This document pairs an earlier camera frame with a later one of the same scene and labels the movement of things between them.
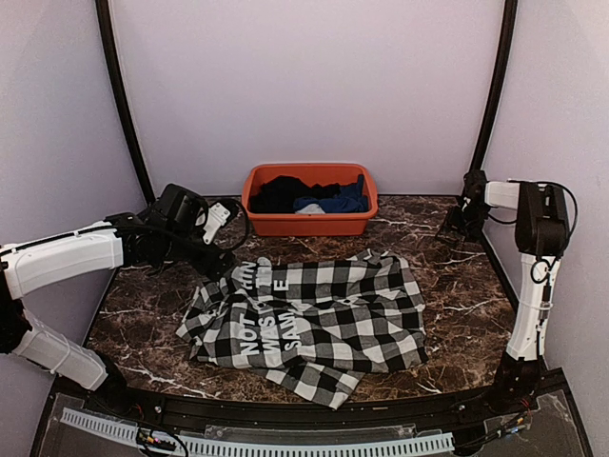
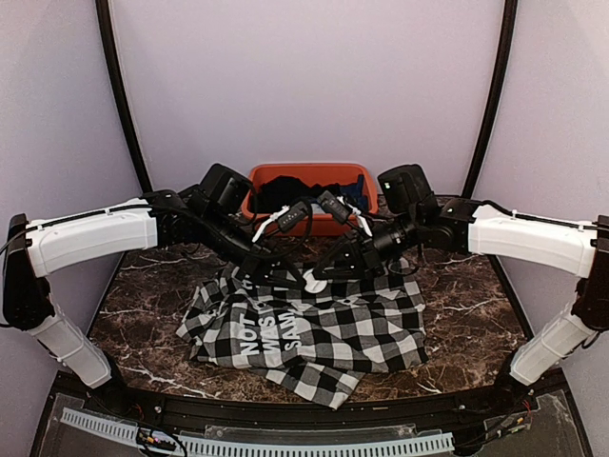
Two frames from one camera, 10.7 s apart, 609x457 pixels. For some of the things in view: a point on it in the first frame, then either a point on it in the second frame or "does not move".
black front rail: [345, 415] does not move
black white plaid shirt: [315, 327] does not move
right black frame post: [504, 56] does not move
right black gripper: [471, 234] -> [362, 256]
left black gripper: [205, 265] -> [260, 267]
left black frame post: [104, 14] does not move
